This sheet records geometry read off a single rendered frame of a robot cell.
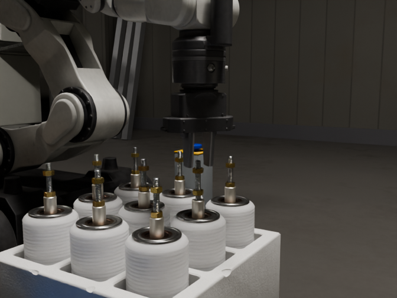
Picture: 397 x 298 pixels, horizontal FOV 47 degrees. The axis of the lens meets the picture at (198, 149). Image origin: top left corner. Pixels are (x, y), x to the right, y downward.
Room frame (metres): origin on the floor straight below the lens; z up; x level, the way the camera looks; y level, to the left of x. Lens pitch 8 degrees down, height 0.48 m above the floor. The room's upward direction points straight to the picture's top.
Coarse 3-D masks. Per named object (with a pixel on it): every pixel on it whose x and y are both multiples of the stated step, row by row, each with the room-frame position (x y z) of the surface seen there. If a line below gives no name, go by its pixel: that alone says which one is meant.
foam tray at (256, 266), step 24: (264, 240) 0.84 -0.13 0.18; (0, 264) 0.74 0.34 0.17; (24, 264) 0.72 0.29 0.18; (240, 264) 0.73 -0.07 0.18; (264, 264) 0.81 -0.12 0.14; (0, 288) 0.74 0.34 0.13; (24, 288) 0.71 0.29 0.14; (48, 288) 0.68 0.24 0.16; (72, 288) 0.65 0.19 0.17; (96, 288) 0.63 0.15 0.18; (120, 288) 0.66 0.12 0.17; (192, 288) 0.63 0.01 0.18; (216, 288) 0.66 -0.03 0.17; (240, 288) 0.73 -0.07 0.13; (264, 288) 0.82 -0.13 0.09
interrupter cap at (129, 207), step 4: (136, 200) 0.85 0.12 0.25; (152, 200) 0.85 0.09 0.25; (128, 204) 0.83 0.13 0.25; (132, 204) 0.83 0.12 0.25; (136, 204) 0.83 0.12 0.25; (152, 204) 0.83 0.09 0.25; (160, 204) 0.83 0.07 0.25; (124, 208) 0.81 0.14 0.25; (128, 208) 0.80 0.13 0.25; (132, 208) 0.80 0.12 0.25; (136, 208) 0.80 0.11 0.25; (140, 208) 0.81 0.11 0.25; (148, 208) 0.80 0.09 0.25; (152, 208) 0.80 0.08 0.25; (160, 208) 0.80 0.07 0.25; (140, 212) 0.78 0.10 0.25; (144, 212) 0.78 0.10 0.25
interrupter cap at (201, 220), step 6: (186, 210) 0.79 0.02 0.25; (204, 210) 0.78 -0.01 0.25; (210, 210) 0.78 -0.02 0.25; (180, 216) 0.75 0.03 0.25; (186, 216) 0.75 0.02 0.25; (204, 216) 0.76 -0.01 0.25; (210, 216) 0.75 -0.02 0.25; (216, 216) 0.75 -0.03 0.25; (192, 222) 0.72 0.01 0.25; (198, 222) 0.72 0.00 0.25; (204, 222) 0.72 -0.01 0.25
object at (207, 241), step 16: (176, 224) 0.73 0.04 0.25; (192, 224) 0.72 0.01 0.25; (208, 224) 0.72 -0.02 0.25; (224, 224) 0.74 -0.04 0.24; (192, 240) 0.71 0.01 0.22; (208, 240) 0.71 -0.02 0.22; (224, 240) 0.75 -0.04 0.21; (192, 256) 0.71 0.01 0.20; (208, 256) 0.72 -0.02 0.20; (224, 256) 0.75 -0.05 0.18
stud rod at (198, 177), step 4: (196, 160) 0.76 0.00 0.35; (196, 164) 0.76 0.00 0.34; (200, 164) 0.76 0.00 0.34; (196, 168) 0.76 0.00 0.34; (200, 168) 0.76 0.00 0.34; (196, 176) 0.76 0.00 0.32; (200, 176) 0.76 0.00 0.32; (196, 180) 0.76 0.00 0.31; (200, 180) 0.76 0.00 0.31; (196, 184) 0.76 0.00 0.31; (200, 184) 0.76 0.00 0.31; (196, 188) 0.76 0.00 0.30; (200, 188) 0.76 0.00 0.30; (196, 196) 0.76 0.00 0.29; (200, 196) 0.76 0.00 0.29
